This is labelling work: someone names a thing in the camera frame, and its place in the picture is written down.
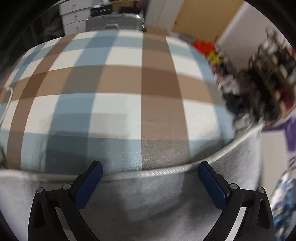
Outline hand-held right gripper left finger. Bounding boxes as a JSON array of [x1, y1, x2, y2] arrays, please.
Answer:
[[28, 161, 104, 241]]

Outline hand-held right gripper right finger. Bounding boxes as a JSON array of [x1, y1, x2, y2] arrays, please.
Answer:
[[198, 161, 274, 241]]

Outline grey mattress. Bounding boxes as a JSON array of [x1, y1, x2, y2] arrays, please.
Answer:
[[0, 124, 263, 241]]

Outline blue plaid cloth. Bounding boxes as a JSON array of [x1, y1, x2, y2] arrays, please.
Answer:
[[270, 170, 296, 239]]

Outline scattered pile of shoes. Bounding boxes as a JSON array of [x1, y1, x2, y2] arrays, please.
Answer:
[[206, 50, 264, 126]]

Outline purple bag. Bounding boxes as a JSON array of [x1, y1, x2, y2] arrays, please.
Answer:
[[264, 115, 296, 151]]

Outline checkered bed sheet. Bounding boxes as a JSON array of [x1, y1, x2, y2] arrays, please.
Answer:
[[0, 30, 236, 176]]

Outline wooden shoe rack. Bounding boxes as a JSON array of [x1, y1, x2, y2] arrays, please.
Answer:
[[248, 27, 296, 121]]

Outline rows of assorted shoes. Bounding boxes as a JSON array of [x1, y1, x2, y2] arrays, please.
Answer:
[[251, 27, 296, 112]]

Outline red plastic bag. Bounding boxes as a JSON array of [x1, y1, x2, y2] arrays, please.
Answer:
[[193, 40, 215, 55]]

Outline black bag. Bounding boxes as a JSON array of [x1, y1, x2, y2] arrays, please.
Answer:
[[30, 14, 65, 44]]

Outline silver aluminium suitcase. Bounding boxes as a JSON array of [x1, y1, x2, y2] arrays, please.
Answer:
[[85, 13, 144, 32]]

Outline white desk with drawers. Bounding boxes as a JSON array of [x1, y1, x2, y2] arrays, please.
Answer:
[[59, 2, 93, 35]]

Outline wooden door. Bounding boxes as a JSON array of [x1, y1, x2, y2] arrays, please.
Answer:
[[171, 0, 244, 42]]

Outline black printed box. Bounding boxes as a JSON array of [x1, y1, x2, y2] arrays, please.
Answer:
[[91, 7, 114, 16]]

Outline brown cardboard box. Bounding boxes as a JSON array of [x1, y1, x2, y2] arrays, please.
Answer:
[[112, 1, 139, 12]]

